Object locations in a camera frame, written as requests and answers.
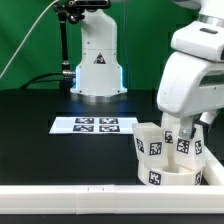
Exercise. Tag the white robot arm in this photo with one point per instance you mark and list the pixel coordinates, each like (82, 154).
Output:
(99, 74)

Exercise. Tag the white round stool seat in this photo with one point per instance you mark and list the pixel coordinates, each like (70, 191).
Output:
(171, 175)

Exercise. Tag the white front barrier rail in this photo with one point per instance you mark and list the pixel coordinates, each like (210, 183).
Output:
(111, 199)

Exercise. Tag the black camera on mount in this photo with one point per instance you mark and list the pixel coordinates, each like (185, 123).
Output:
(88, 4)

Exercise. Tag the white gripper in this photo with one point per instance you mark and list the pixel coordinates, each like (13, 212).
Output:
(193, 77)

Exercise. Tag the paper sheet with markers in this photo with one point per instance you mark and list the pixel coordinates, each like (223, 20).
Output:
(93, 125)

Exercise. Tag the white barrier rail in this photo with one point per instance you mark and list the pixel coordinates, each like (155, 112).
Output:
(111, 199)
(213, 172)

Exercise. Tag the white right barrier rail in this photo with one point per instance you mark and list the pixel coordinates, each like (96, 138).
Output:
(213, 172)

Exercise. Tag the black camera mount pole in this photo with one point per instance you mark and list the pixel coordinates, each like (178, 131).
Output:
(68, 75)

